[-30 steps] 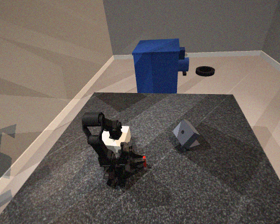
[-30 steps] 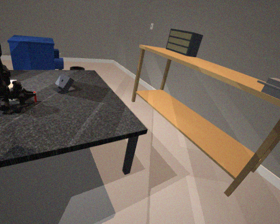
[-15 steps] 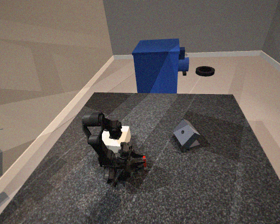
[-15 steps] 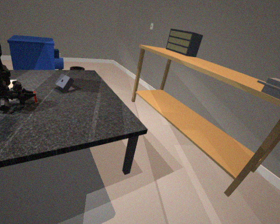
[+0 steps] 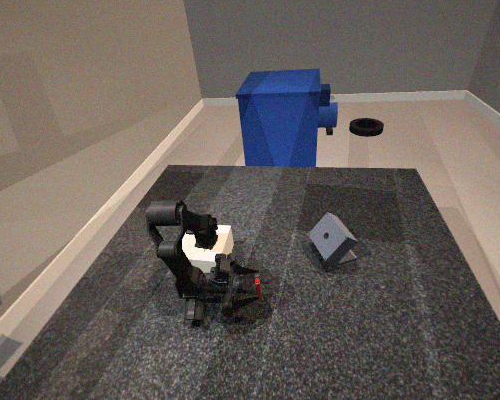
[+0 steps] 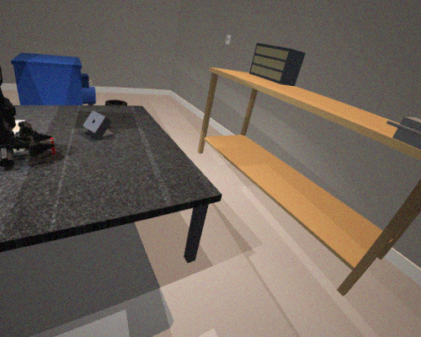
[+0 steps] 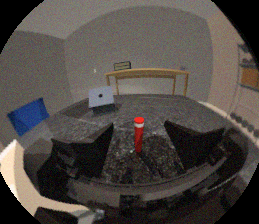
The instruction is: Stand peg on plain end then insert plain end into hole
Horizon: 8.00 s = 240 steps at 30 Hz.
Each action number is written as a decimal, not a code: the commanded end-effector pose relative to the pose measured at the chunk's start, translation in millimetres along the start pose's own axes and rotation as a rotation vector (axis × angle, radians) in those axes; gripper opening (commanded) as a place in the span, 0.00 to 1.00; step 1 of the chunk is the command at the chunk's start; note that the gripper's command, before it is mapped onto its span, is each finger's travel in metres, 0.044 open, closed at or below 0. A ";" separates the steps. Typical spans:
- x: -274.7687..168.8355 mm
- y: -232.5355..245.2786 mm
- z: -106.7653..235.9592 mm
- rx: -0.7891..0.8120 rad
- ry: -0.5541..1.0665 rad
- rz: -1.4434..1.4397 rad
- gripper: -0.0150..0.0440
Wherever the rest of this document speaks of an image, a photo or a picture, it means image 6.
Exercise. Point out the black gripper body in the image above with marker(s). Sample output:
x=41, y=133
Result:
x=30, y=143

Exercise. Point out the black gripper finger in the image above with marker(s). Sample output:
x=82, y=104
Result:
x=40, y=137
x=43, y=146

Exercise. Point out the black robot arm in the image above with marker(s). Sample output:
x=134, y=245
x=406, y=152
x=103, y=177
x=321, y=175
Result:
x=7, y=124

